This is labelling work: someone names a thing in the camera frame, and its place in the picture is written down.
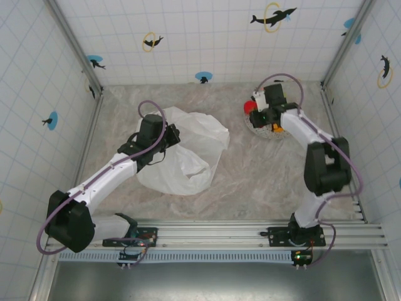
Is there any white plastic bag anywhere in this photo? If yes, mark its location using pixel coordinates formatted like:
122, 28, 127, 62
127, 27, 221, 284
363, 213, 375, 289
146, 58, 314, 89
135, 106, 231, 196

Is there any red toy strawberry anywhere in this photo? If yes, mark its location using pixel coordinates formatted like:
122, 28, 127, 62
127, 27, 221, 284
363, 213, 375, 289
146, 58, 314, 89
243, 100, 260, 115

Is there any blue speckled plate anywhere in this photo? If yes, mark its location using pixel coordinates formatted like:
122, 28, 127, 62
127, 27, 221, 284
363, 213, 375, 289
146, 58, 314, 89
243, 106, 292, 142

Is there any blue heart sticker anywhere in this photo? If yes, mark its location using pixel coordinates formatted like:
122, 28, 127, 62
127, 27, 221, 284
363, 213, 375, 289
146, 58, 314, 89
194, 71, 213, 85

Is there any blue oval shark sticker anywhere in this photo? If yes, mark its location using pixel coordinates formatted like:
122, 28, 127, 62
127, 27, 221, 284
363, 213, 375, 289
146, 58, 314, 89
86, 55, 107, 70

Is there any blue circle seal sticker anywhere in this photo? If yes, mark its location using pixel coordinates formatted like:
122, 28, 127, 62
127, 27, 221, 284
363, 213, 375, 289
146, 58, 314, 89
41, 111, 60, 130

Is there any blue patch sticker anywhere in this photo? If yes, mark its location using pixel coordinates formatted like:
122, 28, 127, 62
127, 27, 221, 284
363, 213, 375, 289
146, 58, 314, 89
340, 17, 363, 45

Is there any left circuit board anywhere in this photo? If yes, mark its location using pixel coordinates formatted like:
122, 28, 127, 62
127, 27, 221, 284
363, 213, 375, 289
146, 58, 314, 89
118, 241, 148, 261

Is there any circuit board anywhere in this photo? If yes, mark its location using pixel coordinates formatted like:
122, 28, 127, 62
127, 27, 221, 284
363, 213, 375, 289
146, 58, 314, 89
118, 241, 148, 261
291, 249, 314, 265

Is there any right circuit board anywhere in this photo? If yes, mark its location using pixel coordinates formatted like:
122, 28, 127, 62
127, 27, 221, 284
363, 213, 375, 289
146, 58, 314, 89
291, 249, 314, 265

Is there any grey metal panel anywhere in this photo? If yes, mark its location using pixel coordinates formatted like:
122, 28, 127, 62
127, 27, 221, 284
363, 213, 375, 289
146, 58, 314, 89
49, 260, 386, 301

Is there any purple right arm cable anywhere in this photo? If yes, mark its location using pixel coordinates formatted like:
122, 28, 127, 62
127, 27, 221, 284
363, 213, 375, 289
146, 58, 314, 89
257, 73, 364, 267

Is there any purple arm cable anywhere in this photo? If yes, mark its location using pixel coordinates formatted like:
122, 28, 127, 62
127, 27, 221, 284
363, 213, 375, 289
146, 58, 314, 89
257, 73, 364, 267
36, 100, 169, 267

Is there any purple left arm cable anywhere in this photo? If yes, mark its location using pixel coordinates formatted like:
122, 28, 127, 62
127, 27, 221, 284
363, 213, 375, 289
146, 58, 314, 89
36, 100, 169, 267

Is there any thin black camera cable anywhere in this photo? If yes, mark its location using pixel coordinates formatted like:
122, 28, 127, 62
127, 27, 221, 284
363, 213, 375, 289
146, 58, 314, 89
145, 147, 167, 166

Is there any aluminium side rail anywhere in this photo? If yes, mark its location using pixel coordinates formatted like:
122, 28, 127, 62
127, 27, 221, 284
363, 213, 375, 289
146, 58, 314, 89
29, 90, 106, 301
321, 82, 369, 224

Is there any black fish yellow ring sticker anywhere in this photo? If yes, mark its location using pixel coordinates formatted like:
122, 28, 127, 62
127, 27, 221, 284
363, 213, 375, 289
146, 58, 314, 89
84, 78, 96, 100

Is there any dolphin yellow ring sticker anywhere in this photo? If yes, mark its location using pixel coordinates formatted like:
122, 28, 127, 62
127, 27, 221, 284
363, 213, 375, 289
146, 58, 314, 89
264, 2, 298, 34

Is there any seal yellow ring sticker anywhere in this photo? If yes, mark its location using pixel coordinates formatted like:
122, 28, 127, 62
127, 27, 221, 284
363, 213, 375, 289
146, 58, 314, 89
142, 31, 165, 53

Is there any aluminium frame post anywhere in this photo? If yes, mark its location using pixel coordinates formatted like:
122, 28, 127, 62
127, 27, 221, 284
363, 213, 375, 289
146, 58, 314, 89
321, 0, 377, 87
43, 0, 105, 95

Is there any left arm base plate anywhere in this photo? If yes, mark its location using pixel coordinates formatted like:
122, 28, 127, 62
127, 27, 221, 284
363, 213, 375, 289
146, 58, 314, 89
103, 227, 159, 248

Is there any seahorse yellow ring sticker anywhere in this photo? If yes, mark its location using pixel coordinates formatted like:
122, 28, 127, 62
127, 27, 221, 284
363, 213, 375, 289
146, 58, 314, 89
377, 54, 394, 89

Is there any aluminium frame rail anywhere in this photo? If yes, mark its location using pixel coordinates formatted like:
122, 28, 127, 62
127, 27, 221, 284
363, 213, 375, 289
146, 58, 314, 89
46, 218, 389, 251

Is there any white slotted cable duct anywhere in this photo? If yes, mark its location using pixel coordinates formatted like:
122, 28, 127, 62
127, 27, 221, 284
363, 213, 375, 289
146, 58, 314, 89
58, 250, 297, 263

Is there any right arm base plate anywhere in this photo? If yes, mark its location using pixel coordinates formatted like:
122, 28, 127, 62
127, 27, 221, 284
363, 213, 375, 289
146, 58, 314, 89
268, 225, 326, 248

